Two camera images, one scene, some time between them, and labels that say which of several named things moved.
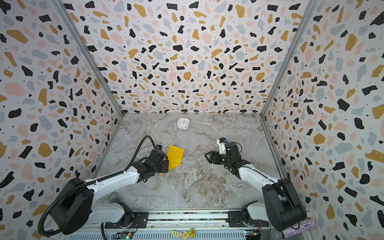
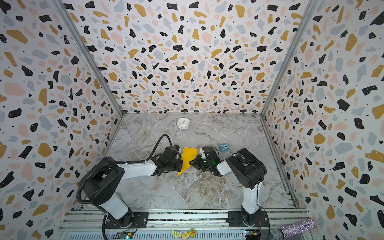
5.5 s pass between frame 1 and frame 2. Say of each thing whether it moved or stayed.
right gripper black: moved
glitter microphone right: stayed
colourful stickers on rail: stayed
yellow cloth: moved
